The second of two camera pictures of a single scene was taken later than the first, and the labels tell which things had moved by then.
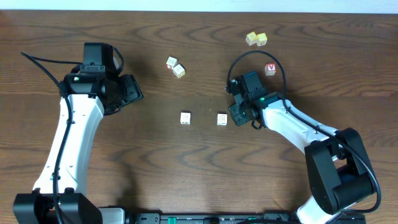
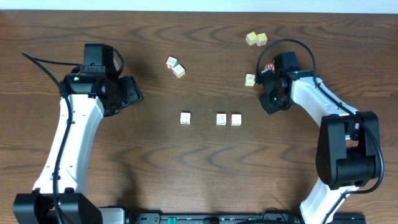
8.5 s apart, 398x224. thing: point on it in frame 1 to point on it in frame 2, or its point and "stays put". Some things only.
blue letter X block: x=222 y=119 stays put
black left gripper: x=132 y=90 stays put
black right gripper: x=239 y=120 to x=269 y=107
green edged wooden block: x=185 y=117 stays put
